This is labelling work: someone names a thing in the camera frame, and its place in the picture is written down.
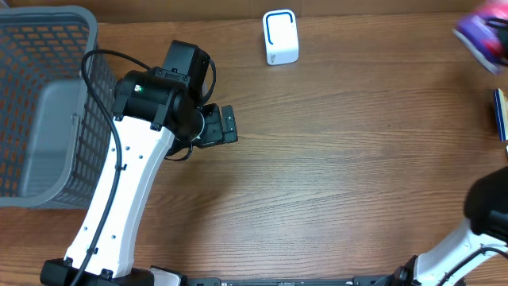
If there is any red purple sanitary pad pack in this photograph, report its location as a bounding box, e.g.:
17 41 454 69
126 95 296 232
453 0 507 74

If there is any yellow snack bag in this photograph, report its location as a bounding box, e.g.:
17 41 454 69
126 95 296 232
494 88 507 141

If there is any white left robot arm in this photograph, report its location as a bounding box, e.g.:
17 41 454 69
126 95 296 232
40 41 238 286

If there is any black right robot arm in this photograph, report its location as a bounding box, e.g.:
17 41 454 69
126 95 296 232
375 5 507 285

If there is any white barcode scanner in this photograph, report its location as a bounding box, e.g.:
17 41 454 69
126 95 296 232
262 9 299 66

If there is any dark grey plastic basket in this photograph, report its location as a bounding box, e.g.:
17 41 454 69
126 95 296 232
1 6 116 209

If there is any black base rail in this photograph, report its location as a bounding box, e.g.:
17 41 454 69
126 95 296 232
148 265 418 286

